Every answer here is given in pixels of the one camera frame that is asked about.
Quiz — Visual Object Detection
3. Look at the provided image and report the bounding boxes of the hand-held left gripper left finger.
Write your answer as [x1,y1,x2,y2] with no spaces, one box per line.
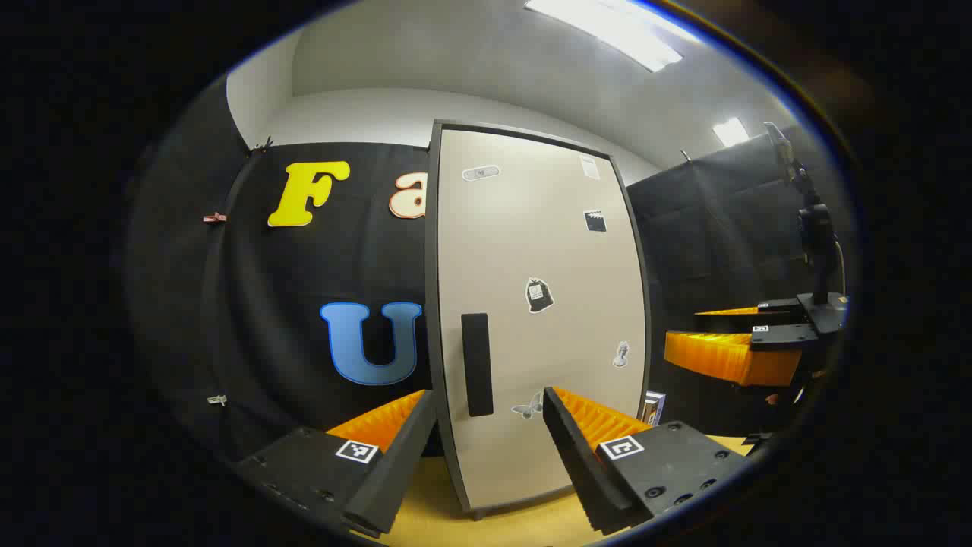
[232,390,439,540]

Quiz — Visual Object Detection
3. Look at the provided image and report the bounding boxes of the black backdrop cloth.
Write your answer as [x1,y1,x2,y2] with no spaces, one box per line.
[125,76,844,464]

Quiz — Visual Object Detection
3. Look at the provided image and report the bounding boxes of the grey cabinet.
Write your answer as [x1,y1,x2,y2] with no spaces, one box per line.
[424,119,655,521]

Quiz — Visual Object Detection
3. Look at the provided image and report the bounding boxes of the black cabinet door handle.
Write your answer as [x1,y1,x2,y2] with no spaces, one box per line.
[461,312,494,418]

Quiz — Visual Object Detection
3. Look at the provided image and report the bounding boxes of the long ceiling light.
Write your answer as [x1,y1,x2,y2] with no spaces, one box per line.
[524,0,703,73]

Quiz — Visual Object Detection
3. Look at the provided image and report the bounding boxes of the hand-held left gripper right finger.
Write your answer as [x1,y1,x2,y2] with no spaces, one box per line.
[541,386,753,536]

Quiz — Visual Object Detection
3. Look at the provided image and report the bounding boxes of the small ceiling light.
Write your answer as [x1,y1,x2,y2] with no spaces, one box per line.
[712,117,751,147]

